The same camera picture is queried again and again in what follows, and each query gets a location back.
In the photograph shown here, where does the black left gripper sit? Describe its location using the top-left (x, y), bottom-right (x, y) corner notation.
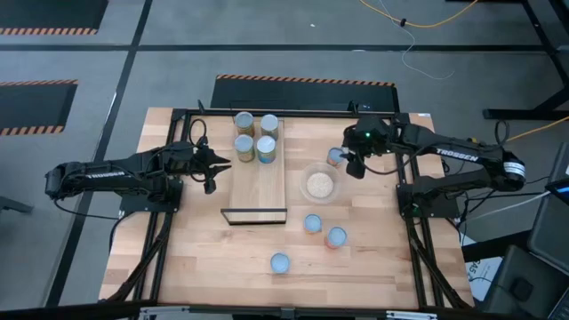
top-left (188, 143), bottom-right (233, 196)

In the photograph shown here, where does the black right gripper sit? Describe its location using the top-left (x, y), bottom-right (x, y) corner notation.
top-left (340, 119), bottom-right (373, 180)

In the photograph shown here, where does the tall oranges can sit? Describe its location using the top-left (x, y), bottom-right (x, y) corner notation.
top-left (234, 133), bottom-right (256, 164)

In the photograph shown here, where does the tall pineapple can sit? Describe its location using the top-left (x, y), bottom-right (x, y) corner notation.
top-left (234, 110), bottom-right (256, 138)

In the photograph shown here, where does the tall teal and yellow can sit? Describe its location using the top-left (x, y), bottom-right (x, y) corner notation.
top-left (256, 135), bottom-right (277, 164)

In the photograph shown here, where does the tall peaches can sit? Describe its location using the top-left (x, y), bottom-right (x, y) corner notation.
top-left (260, 114), bottom-right (280, 141)

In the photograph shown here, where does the short yellow pink-dotted can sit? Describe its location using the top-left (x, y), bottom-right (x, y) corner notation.
top-left (302, 212), bottom-right (324, 236)

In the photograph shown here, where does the mixed fruit can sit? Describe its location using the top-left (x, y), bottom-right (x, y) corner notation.
top-left (324, 226), bottom-right (349, 251)

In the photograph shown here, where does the short green can orange fruit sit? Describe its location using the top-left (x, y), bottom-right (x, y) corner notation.
top-left (269, 252), bottom-right (293, 276)

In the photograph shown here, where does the clear plastic bowl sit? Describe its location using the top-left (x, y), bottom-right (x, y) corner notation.
top-left (300, 162), bottom-right (343, 205)

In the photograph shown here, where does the beige grain heap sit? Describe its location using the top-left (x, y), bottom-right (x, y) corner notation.
top-left (305, 171), bottom-right (335, 200)

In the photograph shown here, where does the black floor mat striped edge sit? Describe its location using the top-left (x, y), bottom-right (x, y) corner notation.
top-left (0, 0), bottom-right (110, 36)
top-left (0, 78), bottom-right (79, 137)
top-left (210, 73), bottom-right (400, 113)

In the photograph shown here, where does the black crossbar with silver brackets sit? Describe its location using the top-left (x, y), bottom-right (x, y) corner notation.
top-left (0, 300), bottom-right (569, 320)

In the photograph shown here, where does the black metal floor beam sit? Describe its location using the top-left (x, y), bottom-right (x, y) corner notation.
top-left (461, 229), bottom-right (533, 263)

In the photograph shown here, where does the white paper sheet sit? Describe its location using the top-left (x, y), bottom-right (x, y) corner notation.
top-left (460, 233), bottom-right (503, 303)

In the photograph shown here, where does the grey stand foot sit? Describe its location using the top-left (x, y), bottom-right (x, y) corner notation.
top-left (0, 195), bottom-right (35, 218)

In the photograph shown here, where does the laptop with blue screen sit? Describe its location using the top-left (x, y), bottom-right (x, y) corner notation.
top-left (545, 176), bottom-right (569, 199)

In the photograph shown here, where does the dark grey equipment case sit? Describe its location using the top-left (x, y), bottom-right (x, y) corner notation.
top-left (482, 244), bottom-right (569, 320)

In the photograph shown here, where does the black aluminium table frame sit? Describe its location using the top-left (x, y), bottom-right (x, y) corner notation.
top-left (104, 100), bottom-right (475, 310)

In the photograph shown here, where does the thin white floor cable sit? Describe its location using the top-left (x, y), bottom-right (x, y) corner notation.
top-left (376, 0), bottom-right (456, 82)

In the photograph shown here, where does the yellow floor cable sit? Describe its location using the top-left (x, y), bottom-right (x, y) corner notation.
top-left (358, 0), bottom-right (480, 29)

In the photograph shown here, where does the black desk leg frame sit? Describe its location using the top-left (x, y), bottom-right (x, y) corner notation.
top-left (446, 0), bottom-right (569, 121)

